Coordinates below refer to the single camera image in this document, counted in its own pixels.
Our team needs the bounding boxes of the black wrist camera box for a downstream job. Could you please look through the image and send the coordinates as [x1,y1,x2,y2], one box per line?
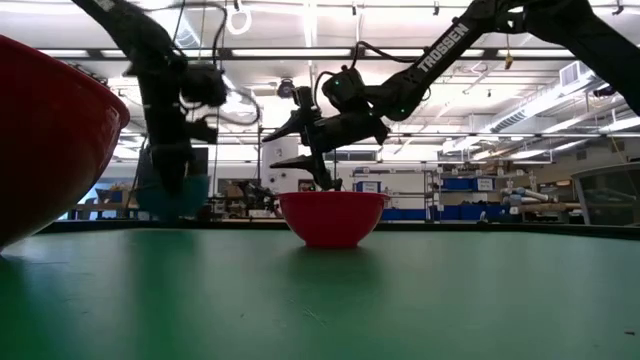
[321,65,367,113]

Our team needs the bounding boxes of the shelf with blue bins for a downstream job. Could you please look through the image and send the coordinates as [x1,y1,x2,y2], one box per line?
[382,169,506,223]

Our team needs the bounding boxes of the wooden workbench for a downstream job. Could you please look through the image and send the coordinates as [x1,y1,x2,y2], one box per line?
[68,187,142,221]

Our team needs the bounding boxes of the white paper rolls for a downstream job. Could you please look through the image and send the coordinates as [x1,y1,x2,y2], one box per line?
[501,186,552,207]

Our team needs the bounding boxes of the red plastic bowl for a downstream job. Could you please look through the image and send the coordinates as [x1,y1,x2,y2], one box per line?
[276,190,390,250]
[0,33,132,252]

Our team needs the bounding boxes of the glass display case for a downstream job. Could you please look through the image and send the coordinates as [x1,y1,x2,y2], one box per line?
[570,162,640,227]

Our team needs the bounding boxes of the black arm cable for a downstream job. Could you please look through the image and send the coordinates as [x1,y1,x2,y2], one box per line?
[313,40,432,104]

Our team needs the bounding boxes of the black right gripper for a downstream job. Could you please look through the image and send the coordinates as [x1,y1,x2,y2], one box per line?
[261,86,392,193]

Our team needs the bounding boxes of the white ceiling vent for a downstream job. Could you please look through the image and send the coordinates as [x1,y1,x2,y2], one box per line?
[558,60,595,89]

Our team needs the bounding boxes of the white cabinet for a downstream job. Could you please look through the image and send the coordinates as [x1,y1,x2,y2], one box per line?
[261,136,300,195]

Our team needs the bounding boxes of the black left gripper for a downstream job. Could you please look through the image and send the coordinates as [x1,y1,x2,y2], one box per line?
[142,117,221,197]

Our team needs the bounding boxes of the white hanging ring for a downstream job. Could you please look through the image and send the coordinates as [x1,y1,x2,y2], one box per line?
[225,3,254,37]

